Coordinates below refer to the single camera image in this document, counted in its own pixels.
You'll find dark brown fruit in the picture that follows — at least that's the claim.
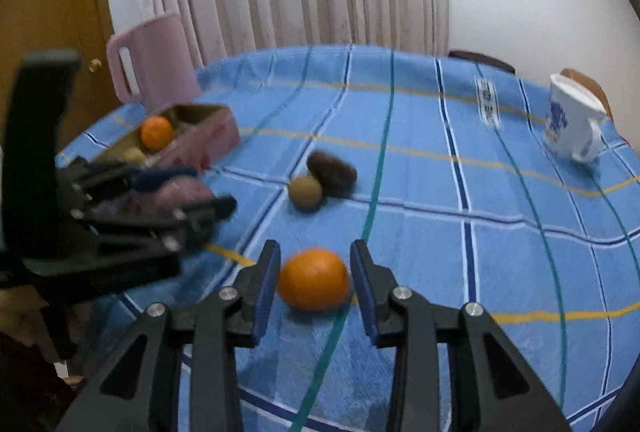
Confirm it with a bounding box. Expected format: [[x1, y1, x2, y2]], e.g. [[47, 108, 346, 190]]
[[306, 151, 358, 199]]

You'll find blue plaid tablecloth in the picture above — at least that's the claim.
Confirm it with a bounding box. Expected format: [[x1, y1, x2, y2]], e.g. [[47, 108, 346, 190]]
[[55, 44, 640, 432]]

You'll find round purple fruit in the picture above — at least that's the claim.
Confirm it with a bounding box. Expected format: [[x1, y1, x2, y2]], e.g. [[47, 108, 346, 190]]
[[95, 177, 216, 217]]

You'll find pink kettle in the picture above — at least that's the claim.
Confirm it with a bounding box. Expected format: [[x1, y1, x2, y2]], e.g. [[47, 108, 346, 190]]
[[106, 12, 201, 113]]

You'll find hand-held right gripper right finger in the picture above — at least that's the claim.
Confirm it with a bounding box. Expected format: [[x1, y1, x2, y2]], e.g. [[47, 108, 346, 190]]
[[349, 239, 573, 432]]

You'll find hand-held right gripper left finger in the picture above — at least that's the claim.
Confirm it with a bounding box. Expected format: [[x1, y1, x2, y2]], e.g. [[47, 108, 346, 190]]
[[55, 239, 282, 432]]

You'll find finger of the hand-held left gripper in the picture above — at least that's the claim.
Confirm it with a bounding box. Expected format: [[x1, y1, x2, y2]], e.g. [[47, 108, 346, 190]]
[[67, 161, 198, 203], [75, 196, 238, 255]]

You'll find wooden door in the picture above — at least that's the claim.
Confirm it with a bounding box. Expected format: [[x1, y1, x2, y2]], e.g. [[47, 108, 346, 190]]
[[0, 0, 118, 163]]

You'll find brown kiwi fruit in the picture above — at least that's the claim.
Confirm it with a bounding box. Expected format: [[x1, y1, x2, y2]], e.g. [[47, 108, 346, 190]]
[[288, 175, 323, 211]]

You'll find white mug blue print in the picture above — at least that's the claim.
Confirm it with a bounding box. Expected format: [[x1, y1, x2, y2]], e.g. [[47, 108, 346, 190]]
[[542, 72, 607, 163]]

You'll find dark round stool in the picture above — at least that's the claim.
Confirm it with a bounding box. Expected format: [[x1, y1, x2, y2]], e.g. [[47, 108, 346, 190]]
[[448, 50, 516, 73]]

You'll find rectangular metal tin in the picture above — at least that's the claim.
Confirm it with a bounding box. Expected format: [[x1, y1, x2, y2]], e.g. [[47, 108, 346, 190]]
[[62, 103, 240, 173]]

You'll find orange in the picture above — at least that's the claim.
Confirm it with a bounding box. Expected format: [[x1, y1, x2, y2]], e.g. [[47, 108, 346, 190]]
[[277, 248, 351, 311], [140, 116, 175, 150]]

